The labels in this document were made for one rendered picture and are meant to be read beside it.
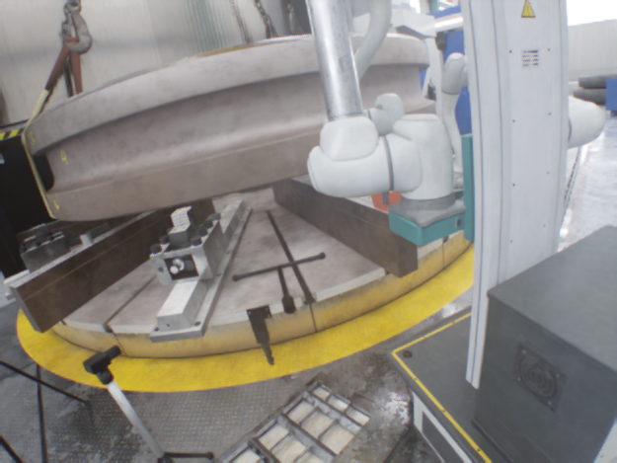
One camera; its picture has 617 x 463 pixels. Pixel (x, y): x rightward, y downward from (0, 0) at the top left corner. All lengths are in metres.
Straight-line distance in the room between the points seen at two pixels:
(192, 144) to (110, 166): 0.72
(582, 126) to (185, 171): 2.06
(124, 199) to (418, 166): 2.07
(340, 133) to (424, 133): 0.21
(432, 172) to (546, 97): 0.38
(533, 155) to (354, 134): 0.49
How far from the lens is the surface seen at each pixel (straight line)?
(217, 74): 2.15
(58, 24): 4.92
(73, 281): 2.76
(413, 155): 0.84
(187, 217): 2.10
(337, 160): 0.83
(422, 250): 2.19
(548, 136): 1.03
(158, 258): 2.04
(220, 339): 2.05
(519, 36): 0.93
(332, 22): 0.93
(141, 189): 2.38
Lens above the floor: 1.31
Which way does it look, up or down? 21 degrees down
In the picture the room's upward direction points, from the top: 12 degrees counter-clockwise
